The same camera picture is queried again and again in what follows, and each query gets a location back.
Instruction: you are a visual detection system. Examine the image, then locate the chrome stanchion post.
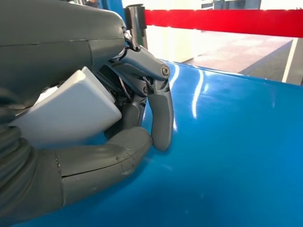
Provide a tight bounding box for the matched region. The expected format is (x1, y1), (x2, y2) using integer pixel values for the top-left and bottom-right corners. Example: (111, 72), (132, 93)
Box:
(124, 3), (148, 51)

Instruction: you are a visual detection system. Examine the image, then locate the red barrier belt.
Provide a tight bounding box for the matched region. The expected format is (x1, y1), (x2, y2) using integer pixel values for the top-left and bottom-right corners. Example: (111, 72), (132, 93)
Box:
(144, 9), (303, 38)

